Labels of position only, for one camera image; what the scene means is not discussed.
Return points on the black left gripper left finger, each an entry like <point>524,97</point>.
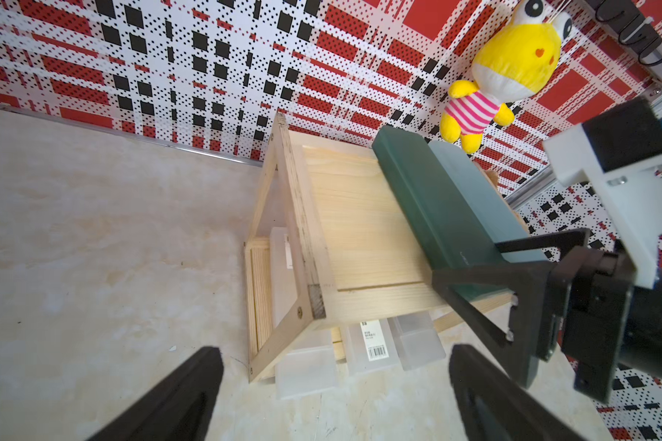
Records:
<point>179,407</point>

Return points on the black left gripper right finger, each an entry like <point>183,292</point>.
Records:
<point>493,407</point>

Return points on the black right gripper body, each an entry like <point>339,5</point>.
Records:
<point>586,303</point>

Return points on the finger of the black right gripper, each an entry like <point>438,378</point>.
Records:
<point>571,244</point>
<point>496,314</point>

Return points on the dark green pencil case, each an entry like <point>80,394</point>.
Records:
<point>400,156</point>

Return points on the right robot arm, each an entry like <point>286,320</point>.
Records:
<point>642,339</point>

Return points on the wooden two-tier shelf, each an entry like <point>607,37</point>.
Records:
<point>356,257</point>

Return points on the yellow frog plush toy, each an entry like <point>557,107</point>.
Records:
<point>516,63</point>

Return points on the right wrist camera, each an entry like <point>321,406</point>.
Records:
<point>620,153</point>

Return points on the black wall hook rail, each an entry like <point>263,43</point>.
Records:
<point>630,27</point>

